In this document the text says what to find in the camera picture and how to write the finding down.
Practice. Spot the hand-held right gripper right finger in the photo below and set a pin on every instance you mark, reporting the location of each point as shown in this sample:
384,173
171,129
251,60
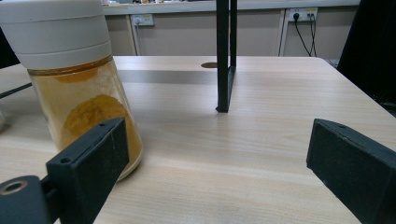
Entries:
358,168

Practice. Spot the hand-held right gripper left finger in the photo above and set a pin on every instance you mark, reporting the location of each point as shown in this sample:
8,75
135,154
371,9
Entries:
90,168

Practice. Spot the orange powder spice jar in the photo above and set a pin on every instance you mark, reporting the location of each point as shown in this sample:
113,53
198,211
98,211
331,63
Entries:
65,77

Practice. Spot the black metal rack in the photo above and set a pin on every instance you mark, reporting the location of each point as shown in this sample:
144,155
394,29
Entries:
223,62

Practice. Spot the black curtain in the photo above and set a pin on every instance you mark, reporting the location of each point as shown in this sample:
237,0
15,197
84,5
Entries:
370,46

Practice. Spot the white background counter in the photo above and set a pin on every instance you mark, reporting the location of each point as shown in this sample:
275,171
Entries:
174,7

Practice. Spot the white wall power outlet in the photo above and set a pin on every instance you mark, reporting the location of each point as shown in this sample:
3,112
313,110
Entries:
142,20
302,14

